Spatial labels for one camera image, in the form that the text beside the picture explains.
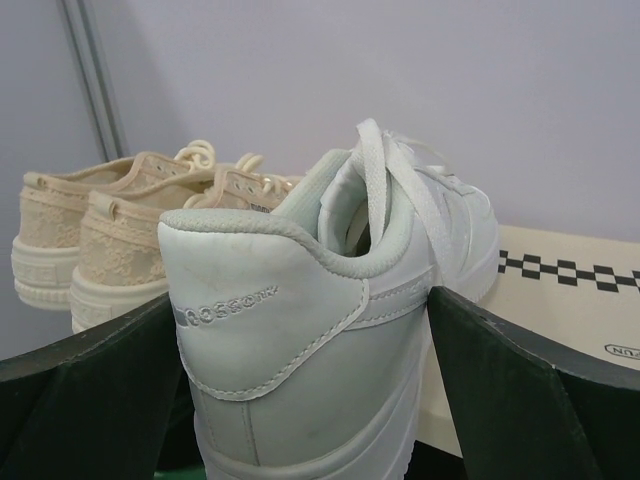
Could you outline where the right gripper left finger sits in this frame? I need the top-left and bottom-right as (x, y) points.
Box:
(1, 295), (195, 479)

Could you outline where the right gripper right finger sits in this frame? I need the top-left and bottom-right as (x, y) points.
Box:
(427, 287), (639, 479)

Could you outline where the beige sneaker one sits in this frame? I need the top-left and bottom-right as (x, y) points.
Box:
(11, 140), (216, 311)
(69, 141), (300, 333)

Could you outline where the white chunky sneaker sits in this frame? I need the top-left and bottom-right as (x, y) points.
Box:
(158, 119), (499, 479)

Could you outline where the beige black-framed shoe shelf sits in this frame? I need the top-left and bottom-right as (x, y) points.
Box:
(418, 226), (639, 458)

